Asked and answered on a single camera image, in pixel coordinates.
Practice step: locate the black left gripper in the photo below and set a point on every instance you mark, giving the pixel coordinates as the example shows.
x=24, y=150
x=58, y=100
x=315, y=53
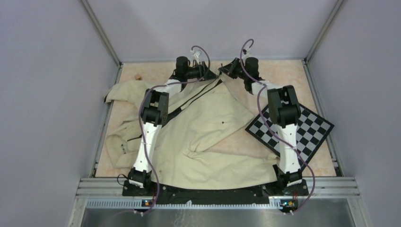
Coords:
x=204, y=73

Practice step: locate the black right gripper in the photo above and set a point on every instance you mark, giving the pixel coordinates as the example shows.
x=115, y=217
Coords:
x=230, y=69

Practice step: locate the beige zip jacket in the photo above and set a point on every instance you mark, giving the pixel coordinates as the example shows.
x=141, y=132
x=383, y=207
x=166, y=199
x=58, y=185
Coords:
x=193, y=150

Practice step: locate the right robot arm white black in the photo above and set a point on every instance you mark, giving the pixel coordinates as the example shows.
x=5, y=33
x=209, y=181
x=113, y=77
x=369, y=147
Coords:
x=284, y=112

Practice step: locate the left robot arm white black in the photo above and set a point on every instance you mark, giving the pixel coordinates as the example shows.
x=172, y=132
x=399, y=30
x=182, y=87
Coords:
x=153, y=113

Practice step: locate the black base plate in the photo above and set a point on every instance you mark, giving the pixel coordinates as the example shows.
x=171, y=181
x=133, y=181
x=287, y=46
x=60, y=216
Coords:
x=258, y=194

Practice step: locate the aluminium frame rail front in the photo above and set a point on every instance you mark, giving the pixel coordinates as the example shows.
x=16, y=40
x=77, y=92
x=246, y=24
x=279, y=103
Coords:
x=107, y=193

